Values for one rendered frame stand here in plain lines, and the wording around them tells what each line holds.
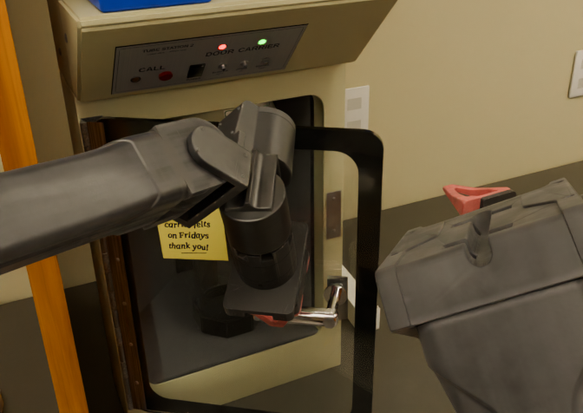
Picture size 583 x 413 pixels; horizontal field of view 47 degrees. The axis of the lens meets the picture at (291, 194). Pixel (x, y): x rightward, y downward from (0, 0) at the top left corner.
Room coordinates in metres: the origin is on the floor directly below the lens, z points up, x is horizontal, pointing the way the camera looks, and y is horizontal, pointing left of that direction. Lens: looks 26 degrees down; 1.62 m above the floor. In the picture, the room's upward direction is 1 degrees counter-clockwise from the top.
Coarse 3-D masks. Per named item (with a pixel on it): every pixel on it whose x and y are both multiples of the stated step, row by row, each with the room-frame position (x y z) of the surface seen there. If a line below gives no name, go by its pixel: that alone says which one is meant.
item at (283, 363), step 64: (128, 128) 0.65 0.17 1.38; (320, 128) 0.61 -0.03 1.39; (320, 192) 0.61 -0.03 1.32; (128, 256) 0.65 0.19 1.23; (320, 256) 0.61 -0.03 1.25; (192, 320) 0.64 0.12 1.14; (256, 320) 0.62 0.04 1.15; (192, 384) 0.64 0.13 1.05; (256, 384) 0.62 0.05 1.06; (320, 384) 0.61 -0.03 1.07
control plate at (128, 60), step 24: (120, 48) 0.60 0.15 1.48; (144, 48) 0.61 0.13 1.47; (168, 48) 0.62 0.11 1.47; (192, 48) 0.64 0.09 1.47; (216, 48) 0.65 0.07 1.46; (240, 48) 0.66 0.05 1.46; (264, 48) 0.68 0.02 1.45; (288, 48) 0.70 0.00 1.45; (120, 72) 0.62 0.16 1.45; (144, 72) 0.64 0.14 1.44; (216, 72) 0.68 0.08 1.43; (240, 72) 0.70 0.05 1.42
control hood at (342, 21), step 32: (64, 0) 0.65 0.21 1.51; (224, 0) 0.63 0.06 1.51; (256, 0) 0.63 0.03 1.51; (288, 0) 0.64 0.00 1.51; (320, 0) 0.65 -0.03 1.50; (352, 0) 0.67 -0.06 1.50; (384, 0) 0.69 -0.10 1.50; (64, 32) 0.65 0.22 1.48; (96, 32) 0.57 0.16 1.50; (128, 32) 0.59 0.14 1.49; (160, 32) 0.60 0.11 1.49; (192, 32) 0.62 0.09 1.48; (224, 32) 0.64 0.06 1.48; (320, 32) 0.70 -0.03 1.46; (352, 32) 0.72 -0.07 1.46; (96, 64) 0.60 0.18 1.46; (288, 64) 0.73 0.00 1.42; (320, 64) 0.75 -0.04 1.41; (96, 96) 0.64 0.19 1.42
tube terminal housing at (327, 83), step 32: (64, 64) 0.70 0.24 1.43; (64, 96) 0.75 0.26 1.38; (128, 96) 0.69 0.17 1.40; (160, 96) 0.70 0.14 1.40; (192, 96) 0.72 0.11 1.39; (224, 96) 0.73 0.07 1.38; (256, 96) 0.75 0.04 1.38; (288, 96) 0.77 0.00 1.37; (320, 96) 0.78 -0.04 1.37; (96, 256) 0.71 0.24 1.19
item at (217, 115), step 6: (264, 102) 0.80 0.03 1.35; (270, 102) 0.82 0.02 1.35; (228, 108) 0.77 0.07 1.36; (234, 108) 0.77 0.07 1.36; (198, 114) 0.76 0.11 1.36; (204, 114) 0.76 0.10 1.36; (210, 114) 0.76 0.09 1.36; (216, 114) 0.76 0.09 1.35; (222, 114) 0.76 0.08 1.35; (228, 114) 0.76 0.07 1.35; (210, 120) 0.76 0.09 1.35; (216, 120) 0.76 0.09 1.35
